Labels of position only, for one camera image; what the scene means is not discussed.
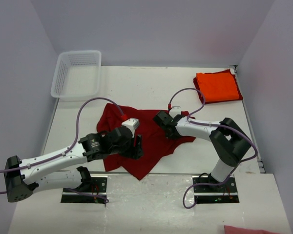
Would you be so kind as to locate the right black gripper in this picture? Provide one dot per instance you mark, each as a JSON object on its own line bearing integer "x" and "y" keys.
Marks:
{"x": 173, "y": 137}

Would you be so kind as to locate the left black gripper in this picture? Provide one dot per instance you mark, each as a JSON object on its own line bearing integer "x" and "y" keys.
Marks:
{"x": 135, "y": 152}

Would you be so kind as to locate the dark red t shirt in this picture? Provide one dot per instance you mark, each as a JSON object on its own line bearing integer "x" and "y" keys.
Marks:
{"x": 155, "y": 145}
{"x": 236, "y": 96}

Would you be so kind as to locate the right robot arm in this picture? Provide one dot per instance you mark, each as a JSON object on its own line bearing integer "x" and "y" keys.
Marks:
{"x": 229, "y": 141}

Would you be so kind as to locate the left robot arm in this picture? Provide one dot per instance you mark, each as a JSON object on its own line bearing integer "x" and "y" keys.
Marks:
{"x": 63, "y": 169}

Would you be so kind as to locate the folded orange t shirt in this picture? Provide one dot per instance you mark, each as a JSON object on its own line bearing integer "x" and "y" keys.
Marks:
{"x": 216, "y": 85}

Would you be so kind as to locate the folded dark red t shirt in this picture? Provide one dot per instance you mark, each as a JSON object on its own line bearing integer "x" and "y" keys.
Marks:
{"x": 236, "y": 96}

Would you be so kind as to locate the white plastic basket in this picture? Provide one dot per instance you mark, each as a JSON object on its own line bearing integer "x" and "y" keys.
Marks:
{"x": 77, "y": 75}

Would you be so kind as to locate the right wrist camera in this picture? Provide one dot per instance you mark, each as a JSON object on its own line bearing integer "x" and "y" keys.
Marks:
{"x": 174, "y": 111}

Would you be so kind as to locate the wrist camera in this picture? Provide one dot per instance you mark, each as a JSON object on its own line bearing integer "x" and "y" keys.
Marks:
{"x": 174, "y": 111}
{"x": 132, "y": 124}

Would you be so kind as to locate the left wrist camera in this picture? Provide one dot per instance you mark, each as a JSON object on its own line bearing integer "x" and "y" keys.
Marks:
{"x": 132, "y": 124}

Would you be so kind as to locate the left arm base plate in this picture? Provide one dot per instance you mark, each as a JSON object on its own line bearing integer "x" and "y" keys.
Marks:
{"x": 95, "y": 193}

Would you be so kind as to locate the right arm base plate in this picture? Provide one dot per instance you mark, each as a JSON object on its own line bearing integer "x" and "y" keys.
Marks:
{"x": 226, "y": 193}

